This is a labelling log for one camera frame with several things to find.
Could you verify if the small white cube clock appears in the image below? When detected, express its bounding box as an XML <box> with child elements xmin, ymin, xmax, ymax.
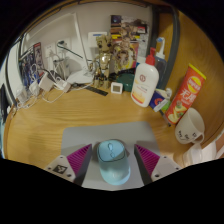
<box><xmin>110</xmin><ymin>81</ymin><xmax>124</xmax><ymax>94</ymax></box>

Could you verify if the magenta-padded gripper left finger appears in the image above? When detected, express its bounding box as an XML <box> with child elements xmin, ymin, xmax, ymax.
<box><xmin>44</xmin><ymin>143</ymin><xmax>93</xmax><ymax>186</ymax></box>

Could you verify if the red chips can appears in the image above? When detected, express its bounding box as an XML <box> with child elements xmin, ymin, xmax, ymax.
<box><xmin>164</xmin><ymin>63</ymin><xmax>207</xmax><ymax>126</ymax></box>

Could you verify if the black flat bar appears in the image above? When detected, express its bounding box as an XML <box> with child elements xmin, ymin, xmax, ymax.
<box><xmin>84</xmin><ymin>84</ymin><xmax>109</xmax><ymax>97</ymax></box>

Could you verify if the white plastic lid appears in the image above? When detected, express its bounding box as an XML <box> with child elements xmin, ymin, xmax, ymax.
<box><xmin>181</xmin><ymin>133</ymin><xmax>224</xmax><ymax>168</ymax></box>

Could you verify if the light blue computer mouse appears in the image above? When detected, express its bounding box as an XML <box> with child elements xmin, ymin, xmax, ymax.
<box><xmin>96</xmin><ymin>139</ymin><xmax>132</xmax><ymax>186</ymax></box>

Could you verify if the white charger block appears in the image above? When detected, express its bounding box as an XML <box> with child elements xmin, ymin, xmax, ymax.
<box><xmin>38</xmin><ymin>72</ymin><xmax>54</xmax><ymax>93</ymax></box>

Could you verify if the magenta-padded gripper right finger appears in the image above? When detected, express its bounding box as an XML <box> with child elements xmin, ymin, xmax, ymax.
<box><xmin>134</xmin><ymin>143</ymin><xmax>183</xmax><ymax>183</ymax></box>

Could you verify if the grey mouse pad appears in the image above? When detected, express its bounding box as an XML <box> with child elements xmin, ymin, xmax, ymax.
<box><xmin>60</xmin><ymin>120</ymin><xmax>161</xmax><ymax>192</ymax></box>

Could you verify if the small white charger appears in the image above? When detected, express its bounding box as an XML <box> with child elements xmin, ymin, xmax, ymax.
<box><xmin>54</xmin><ymin>77</ymin><xmax>72</xmax><ymax>94</ymax></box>

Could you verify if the brown tree figurine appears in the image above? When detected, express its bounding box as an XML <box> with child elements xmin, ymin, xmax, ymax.
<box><xmin>92</xmin><ymin>33</ymin><xmax>116</xmax><ymax>89</ymax></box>

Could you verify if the white mug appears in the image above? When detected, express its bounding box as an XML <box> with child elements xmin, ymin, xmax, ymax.
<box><xmin>174</xmin><ymin>107</ymin><xmax>206</xmax><ymax>145</ymax></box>

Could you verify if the grey metal desk frame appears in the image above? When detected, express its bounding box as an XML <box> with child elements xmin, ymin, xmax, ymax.
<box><xmin>148</xmin><ymin>4</ymin><xmax>181</xmax><ymax>91</ymax></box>

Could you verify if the robot model kit box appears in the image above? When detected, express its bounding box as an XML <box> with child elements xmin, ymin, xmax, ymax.
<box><xmin>18</xmin><ymin>41</ymin><xmax>46</xmax><ymax>83</ymax></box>

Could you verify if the white lotion pump bottle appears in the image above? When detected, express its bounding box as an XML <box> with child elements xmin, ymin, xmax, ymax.
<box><xmin>130</xmin><ymin>47</ymin><xmax>160</xmax><ymax>108</ymax></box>

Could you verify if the small blue box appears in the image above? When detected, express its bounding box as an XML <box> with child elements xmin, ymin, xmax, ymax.
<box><xmin>148</xmin><ymin>90</ymin><xmax>169</xmax><ymax>113</ymax></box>

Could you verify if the white wall socket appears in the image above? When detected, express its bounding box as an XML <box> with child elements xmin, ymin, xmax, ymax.
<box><xmin>43</xmin><ymin>37</ymin><xmax>72</xmax><ymax>59</ymax></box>

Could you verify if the clear spray bottle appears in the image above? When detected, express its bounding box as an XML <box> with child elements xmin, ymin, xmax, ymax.
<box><xmin>153</xmin><ymin>36</ymin><xmax>168</xmax><ymax>79</ymax></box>

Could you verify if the white wall box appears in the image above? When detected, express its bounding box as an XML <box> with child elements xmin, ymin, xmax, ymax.
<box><xmin>87</xmin><ymin>31</ymin><xmax>109</xmax><ymax>48</ymax></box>

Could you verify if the stack of colourful boxes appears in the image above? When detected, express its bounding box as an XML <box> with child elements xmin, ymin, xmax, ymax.
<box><xmin>109</xmin><ymin>14</ymin><xmax>149</xmax><ymax>68</ymax></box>

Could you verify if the clear plastic dome container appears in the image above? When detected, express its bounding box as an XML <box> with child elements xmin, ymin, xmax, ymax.
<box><xmin>15</xmin><ymin>85</ymin><xmax>29</xmax><ymax>104</ymax></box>

